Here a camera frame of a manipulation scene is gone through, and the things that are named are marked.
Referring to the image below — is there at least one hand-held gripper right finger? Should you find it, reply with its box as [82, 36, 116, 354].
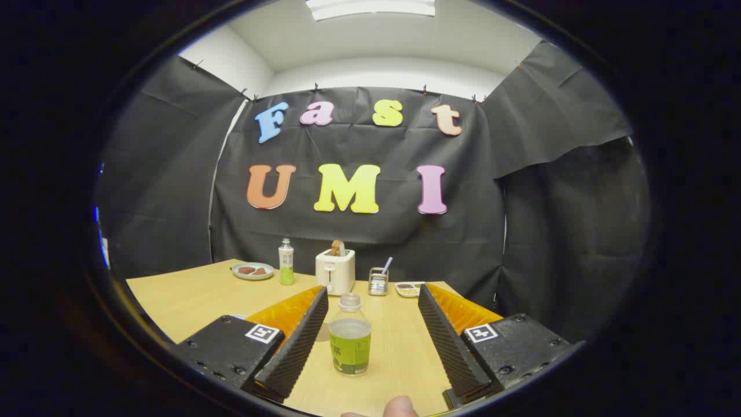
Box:
[417, 283, 575, 410]

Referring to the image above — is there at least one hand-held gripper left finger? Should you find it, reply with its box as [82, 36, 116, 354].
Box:
[175, 285, 329, 403]

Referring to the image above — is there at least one green label juice bottle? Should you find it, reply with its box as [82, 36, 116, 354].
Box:
[329, 293, 372, 376]

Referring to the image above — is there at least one tall capped green drink bottle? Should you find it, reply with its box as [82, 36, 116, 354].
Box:
[278, 238, 295, 286]

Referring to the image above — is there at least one white toaster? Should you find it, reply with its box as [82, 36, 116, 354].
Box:
[316, 249, 355, 297]

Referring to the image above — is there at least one pale green plate with meat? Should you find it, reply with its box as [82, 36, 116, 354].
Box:
[232, 262, 275, 281]

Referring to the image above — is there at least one glass jar with purple straw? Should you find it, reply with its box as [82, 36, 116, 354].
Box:
[368, 257, 393, 297]

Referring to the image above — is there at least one wooden table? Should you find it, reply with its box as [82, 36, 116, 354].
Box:
[126, 259, 504, 417]

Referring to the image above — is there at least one black backdrop cloth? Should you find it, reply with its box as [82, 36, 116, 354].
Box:
[96, 41, 652, 345]

